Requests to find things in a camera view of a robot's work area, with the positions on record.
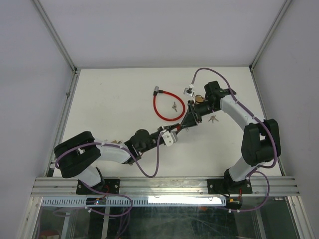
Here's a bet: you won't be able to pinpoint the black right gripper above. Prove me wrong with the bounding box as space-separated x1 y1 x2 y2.
180 100 218 129

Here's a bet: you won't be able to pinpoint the cable lock keys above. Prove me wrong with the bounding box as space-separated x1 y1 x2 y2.
172 102 177 112

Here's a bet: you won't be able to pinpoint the large padlock keys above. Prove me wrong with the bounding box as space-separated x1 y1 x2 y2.
209 115 219 123

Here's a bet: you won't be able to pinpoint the large brass padlock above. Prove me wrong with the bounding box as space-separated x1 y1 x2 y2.
195 95 205 104

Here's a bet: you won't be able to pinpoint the red cable lock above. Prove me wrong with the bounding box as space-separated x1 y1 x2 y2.
153 86 186 122

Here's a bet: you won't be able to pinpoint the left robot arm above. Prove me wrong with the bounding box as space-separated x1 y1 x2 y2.
54 124 180 194

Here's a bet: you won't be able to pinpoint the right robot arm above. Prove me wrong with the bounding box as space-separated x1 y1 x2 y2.
180 81 281 193

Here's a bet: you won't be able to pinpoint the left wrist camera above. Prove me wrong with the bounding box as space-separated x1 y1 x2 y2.
161 131 178 147

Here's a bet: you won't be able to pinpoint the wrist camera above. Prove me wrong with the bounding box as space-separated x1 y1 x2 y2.
161 131 178 147
183 87 195 97

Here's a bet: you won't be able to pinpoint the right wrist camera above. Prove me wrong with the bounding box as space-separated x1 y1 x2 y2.
183 87 195 97

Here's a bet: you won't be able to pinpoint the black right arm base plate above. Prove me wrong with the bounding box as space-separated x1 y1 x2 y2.
207 178 253 196

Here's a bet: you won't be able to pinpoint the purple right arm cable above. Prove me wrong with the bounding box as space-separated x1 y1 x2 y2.
190 67 279 214

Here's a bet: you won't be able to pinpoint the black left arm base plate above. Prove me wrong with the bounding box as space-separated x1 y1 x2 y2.
76 178 120 195

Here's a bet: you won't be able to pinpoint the aluminium mounting rail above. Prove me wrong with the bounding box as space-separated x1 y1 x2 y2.
31 175 300 197

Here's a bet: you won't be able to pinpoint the white slotted cable duct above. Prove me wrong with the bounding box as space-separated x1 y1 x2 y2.
42 196 226 207

